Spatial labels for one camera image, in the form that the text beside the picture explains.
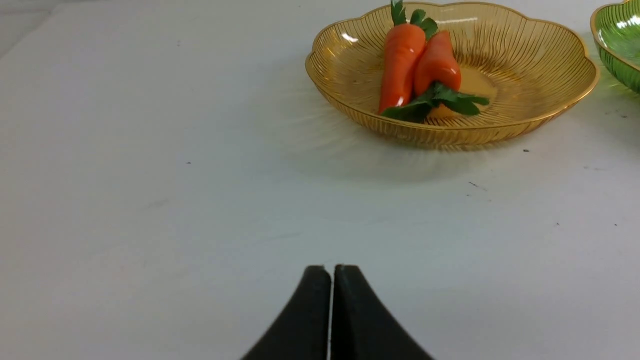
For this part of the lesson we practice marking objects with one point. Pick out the amber ribbed plastic plate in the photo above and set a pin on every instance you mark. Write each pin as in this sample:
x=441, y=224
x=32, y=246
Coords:
x=531, y=71

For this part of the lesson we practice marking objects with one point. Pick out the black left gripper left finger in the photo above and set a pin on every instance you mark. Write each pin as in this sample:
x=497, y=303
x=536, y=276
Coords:
x=301, y=330

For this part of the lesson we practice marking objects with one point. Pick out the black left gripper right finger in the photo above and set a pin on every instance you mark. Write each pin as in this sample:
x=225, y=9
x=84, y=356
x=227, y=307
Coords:
x=362, y=328

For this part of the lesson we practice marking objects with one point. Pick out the toy carrot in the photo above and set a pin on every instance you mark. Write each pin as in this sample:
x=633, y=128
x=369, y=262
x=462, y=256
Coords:
x=437, y=79
x=404, y=44

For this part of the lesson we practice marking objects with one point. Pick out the green ribbed plastic plate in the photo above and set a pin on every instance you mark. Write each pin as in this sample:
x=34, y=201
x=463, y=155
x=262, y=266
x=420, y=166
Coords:
x=615, y=29

